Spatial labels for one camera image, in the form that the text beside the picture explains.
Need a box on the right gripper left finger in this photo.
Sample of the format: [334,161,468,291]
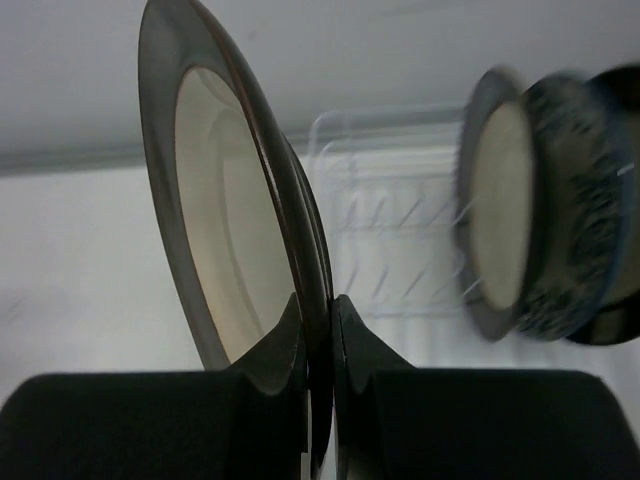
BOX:
[1,298,306,479]

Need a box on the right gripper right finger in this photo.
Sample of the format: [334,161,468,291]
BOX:
[331,295,639,479]

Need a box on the grey rim plate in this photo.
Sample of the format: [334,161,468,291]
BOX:
[453,66,539,341]
[138,1,333,477]

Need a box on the brown striped rim plate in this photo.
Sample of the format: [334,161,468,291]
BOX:
[564,63,640,347]

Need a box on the blue floral plate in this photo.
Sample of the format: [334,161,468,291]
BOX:
[517,71,635,341]

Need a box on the white wire dish rack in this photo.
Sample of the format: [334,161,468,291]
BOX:
[304,105,469,319]

